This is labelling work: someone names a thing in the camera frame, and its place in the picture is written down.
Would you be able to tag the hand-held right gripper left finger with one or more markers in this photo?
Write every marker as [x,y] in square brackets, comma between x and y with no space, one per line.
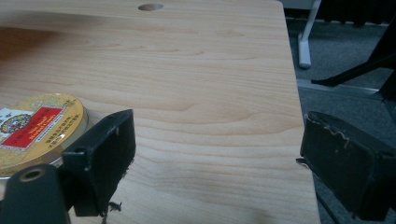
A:
[99,155]

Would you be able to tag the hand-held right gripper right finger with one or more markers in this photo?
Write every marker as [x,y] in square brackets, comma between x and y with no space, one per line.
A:
[342,161]

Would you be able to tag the round yellow tin red label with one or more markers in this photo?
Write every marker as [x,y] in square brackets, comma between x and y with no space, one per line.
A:
[34,130]

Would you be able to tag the black stand leg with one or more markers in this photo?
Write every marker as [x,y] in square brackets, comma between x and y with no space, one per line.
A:
[358,70]

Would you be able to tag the white metal table leg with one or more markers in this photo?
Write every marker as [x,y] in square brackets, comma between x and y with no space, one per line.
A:
[306,37]

